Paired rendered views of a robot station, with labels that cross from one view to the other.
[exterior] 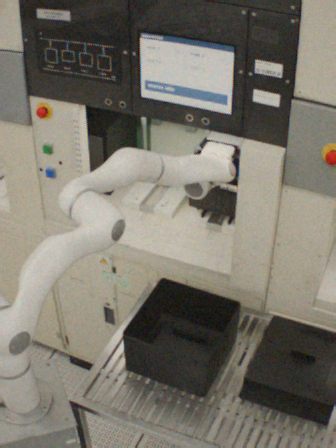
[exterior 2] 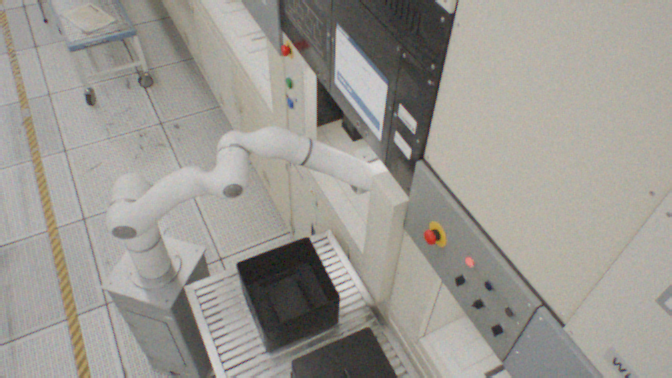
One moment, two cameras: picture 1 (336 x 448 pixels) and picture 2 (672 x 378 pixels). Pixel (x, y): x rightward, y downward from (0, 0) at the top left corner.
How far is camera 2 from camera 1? 0.98 m
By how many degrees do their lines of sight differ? 29
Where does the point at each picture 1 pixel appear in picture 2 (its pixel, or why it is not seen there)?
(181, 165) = (334, 161)
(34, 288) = (155, 199)
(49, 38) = not seen: outside the picture
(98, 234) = (212, 186)
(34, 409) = (153, 279)
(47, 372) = (191, 256)
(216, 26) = (379, 50)
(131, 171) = (266, 150)
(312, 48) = (443, 121)
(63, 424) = (161, 303)
